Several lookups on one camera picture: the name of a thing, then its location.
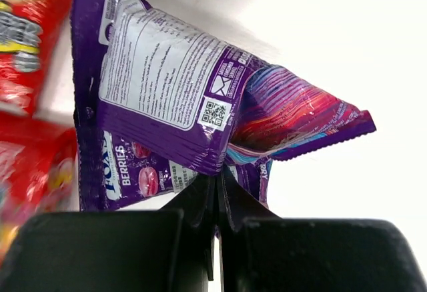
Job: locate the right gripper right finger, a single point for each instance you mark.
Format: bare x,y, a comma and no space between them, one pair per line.
236,204

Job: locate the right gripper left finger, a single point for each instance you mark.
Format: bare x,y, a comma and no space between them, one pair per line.
197,203

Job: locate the purple Fox's berries bag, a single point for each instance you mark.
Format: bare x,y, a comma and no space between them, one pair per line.
159,102

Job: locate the red candy bag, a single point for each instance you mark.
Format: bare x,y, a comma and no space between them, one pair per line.
37,170

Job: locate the red snack bag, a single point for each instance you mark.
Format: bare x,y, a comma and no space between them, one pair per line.
29,32

